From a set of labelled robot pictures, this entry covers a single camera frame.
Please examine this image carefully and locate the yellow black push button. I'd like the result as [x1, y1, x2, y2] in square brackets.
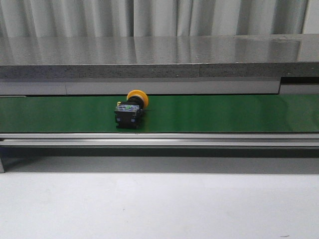
[114, 90, 149, 129]

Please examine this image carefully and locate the green conveyor belt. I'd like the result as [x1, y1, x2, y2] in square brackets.
[0, 95, 319, 133]

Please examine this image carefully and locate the grey stone counter slab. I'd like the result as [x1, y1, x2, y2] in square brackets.
[0, 34, 319, 79]

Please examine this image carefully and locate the grey panel under counter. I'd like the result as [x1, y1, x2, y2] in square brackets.
[0, 77, 319, 96]

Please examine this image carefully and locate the white pleated curtain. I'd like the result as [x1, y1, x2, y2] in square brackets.
[0, 0, 319, 37]

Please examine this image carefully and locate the aluminium conveyor side rail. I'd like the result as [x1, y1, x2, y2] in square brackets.
[0, 133, 319, 174]

